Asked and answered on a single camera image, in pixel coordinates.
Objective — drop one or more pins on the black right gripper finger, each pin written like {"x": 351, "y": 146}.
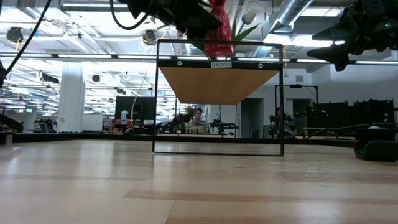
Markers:
{"x": 335, "y": 56}
{"x": 329, "y": 34}

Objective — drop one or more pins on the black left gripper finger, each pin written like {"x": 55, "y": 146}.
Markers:
{"x": 199, "y": 21}

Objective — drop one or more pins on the red glass vase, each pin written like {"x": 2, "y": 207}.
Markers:
{"x": 220, "y": 34}

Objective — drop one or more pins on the background black robot arm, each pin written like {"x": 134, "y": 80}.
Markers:
{"x": 222, "y": 126}

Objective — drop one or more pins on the black ceiling mounted device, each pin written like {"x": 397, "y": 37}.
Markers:
{"x": 150, "y": 36}
{"x": 14, "y": 34}

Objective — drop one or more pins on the black cabinets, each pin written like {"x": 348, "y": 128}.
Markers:
{"x": 373, "y": 112}

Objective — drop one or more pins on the small white object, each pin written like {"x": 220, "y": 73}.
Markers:
{"x": 374, "y": 127}

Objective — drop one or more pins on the person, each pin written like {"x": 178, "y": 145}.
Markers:
{"x": 278, "y": 119}
{"x": 197, "y": 123}

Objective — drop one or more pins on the long light strip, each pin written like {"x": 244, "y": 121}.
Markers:
{"x": 84, "y": 56}

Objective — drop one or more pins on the round black ceiling speaker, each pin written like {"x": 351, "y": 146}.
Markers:
{"x": 96, "y": 78}

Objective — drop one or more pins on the black monitor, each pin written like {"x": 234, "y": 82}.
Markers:
{"x": 146, "y": 107}

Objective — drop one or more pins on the white bottle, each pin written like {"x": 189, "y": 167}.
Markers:
{"x": 124, "y": 116}

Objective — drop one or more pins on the white building column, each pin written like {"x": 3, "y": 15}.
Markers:
{"x": 71, "y": 99}

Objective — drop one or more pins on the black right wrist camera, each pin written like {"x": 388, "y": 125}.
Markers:
{"x": 385, "y": 21}

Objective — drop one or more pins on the silver ribbed air duct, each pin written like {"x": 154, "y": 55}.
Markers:
{"x": 196, "y": 49}

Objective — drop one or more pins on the black metal rack frame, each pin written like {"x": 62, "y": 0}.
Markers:
{"x": 295, "y": 86}

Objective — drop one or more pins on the wooden shelf with black frame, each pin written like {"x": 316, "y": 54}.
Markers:
{"x": 217, "y": 84}

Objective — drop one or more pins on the black aluminium table frame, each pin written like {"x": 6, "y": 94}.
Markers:
{"x": 77, "y": 137}

